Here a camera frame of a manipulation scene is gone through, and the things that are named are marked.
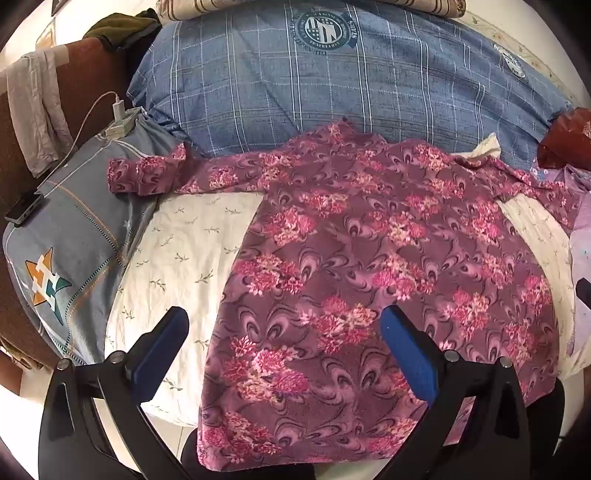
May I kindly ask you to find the wall picture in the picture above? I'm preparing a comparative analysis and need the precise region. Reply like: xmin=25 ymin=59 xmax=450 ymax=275
xmin=36 ymin=0 xmax=70 ymax=51

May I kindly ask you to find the dark green cloth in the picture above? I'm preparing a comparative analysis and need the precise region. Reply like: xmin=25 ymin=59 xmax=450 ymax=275
xmin=83 ymin=8 xmax=161 ymax=51

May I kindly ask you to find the white charging cable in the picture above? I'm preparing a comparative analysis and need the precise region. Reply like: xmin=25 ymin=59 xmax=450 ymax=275
xmin=59 ymin=90 xmax=120 ymax=168

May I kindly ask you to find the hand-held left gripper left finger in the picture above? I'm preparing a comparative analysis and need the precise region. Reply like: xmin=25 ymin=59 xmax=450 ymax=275
xmin=39 ymin=306 xmax=190 ymax=480

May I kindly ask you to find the cream leaf-print bedsheet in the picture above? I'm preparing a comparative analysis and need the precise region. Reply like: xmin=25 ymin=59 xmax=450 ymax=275
xmin=105 ymin=133 xmax=583 ymax=428

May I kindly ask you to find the grey-blue pillow with star print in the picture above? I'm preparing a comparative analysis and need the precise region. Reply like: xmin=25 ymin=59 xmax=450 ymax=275
xmin=2 ymin=108 xmax=188 ymax=365

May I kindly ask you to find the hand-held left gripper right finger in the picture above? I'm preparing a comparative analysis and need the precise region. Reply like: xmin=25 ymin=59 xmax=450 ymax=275
xmin=379 ymin=306 xmax=544 ymax=480

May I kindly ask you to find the blue plaid quilt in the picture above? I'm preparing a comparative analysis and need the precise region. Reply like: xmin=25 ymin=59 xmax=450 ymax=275
xmin=127 ymin=4 xmax=573 ymax=172

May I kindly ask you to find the lilac flower-print cloth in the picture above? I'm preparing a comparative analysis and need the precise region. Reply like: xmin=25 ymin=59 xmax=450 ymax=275
xmin=530 ymin=165 xmax=591 ymax=358

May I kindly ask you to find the purple floral shirt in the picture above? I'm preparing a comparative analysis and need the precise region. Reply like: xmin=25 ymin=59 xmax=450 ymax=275
xmin=107 ymin=119 xmax=583 ymax=466

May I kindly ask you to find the small black device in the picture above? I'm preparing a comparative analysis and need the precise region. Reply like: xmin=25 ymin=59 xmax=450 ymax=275
xmin=4 ymin=191 xmax=44 ymax=227

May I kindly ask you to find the beige striped blanket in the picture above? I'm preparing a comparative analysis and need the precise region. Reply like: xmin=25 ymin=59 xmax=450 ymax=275
xmin=154 ymin=0 xmax=468 ymax=21

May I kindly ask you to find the white power strip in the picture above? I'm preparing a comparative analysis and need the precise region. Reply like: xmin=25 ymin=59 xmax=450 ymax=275
xmin=104 ymin=107 xmax=145 ymax=139

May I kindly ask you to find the grey cloth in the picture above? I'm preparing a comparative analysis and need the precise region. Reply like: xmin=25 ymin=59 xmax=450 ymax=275
xmin=6 ymin=49 xmax=74 ymax=177

